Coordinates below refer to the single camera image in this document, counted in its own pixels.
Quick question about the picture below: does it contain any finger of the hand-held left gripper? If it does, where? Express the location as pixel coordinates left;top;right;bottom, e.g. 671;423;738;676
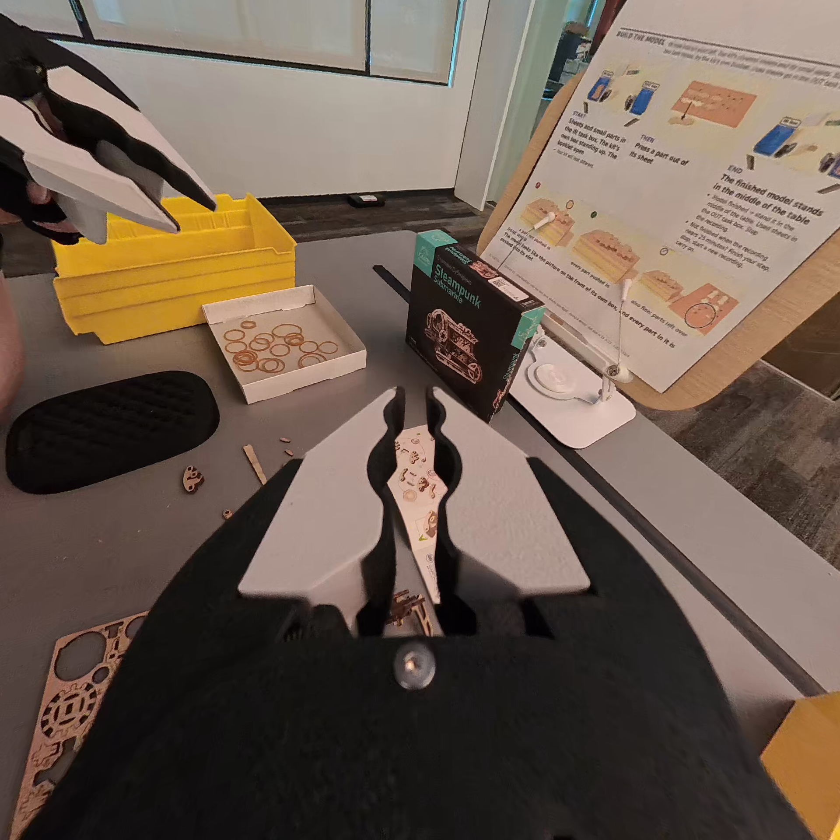
41;66;219;212
0;95;181;232

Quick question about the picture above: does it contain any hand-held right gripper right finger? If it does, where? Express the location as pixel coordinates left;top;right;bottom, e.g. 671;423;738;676
427;387;592;632

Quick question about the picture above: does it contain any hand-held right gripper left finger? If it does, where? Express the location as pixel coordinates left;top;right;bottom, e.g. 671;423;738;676
238;387;406;635

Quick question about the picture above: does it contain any person's left forearm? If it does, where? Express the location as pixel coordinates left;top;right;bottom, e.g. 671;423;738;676
0;282;27;427

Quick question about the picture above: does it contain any black model kit box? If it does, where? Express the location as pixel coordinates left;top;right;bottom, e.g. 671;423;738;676
406;230;546;423

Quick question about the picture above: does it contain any person's left hand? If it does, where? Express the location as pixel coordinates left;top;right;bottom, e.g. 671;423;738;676
26;180;81;234

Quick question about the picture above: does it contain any illustrated instruction booklet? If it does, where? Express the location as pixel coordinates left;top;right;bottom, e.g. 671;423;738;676
387;425;442;605

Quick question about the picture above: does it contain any white glossy sheet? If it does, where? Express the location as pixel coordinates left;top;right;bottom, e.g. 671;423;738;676
508;315;636;450

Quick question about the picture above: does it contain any wooden gear assembly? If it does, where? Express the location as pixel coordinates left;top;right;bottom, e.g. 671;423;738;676
387;591;434;637

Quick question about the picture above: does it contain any large glass window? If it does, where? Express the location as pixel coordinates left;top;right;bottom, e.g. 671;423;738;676
0;0;467;86

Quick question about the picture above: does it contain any white cardboard tray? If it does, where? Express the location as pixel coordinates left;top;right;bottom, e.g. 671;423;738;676
202;284;367;404

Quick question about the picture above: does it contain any yellow plastic bin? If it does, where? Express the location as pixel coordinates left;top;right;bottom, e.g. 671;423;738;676
51;192;298;345
761;692;840;840

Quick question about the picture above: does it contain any pile of rubber bands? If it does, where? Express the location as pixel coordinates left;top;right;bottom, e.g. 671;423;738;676
223;319;339;374

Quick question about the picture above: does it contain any black ribbed wrist rest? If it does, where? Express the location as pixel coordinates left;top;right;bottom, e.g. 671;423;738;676
5;371;221;494

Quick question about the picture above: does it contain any black table slot cover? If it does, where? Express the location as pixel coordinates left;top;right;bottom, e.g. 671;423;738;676
373;264;414;306

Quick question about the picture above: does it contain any wooden easel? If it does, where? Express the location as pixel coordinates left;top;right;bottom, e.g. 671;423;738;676
478;66;840;411

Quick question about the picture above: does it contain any printed info card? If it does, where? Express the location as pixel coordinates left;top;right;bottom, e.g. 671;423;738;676
482;0;840;395

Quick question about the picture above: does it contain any wooden sheet with gear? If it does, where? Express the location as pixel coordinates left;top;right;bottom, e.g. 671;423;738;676
10;610;151;840

